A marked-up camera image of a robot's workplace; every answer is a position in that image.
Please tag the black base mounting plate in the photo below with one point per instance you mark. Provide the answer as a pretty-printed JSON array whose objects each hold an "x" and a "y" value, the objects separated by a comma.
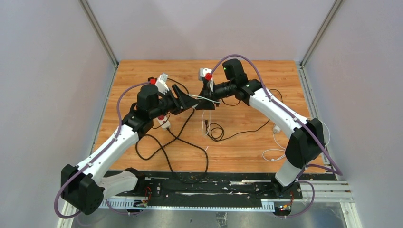
[{"x": 251, "y": 192}]

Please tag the aluminium frame rail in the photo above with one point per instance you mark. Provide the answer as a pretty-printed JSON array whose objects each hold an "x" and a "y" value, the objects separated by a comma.
[{"x": 318, "y": 191}]

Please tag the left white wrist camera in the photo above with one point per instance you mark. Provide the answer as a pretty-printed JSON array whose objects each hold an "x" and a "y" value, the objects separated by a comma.
[{"x": 160, "y": 83}]

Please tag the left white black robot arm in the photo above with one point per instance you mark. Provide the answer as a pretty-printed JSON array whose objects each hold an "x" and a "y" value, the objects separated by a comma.
[{"x": 107, "y": 154}]

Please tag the white red power strip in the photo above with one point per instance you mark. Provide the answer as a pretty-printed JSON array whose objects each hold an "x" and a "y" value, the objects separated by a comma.
[{"x": 163, "y": 121}]

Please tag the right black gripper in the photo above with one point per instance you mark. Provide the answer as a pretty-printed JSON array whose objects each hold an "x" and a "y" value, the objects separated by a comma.
[{"x": 206, "y": 93}]

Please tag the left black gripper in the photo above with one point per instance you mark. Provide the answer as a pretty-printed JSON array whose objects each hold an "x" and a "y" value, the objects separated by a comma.
[{"x": 183, "y": 101}]

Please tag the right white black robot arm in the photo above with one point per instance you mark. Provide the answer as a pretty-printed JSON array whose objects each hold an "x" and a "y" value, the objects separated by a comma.
[{"x": 306, "y": 137}]

